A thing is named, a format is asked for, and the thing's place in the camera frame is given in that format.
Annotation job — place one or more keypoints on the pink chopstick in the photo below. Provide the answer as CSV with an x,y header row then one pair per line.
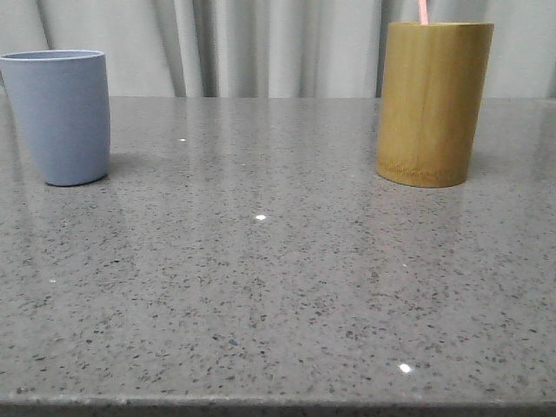
x,y
423,12

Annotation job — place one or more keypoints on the blue plastic cup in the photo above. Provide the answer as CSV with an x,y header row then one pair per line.
x,y
60,100

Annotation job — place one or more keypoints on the grey-white curtain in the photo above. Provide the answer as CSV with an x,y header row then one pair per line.
x,y
332,49

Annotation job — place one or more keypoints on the bamboo cylinder holder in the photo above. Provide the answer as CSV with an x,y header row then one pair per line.
x,y
432,88

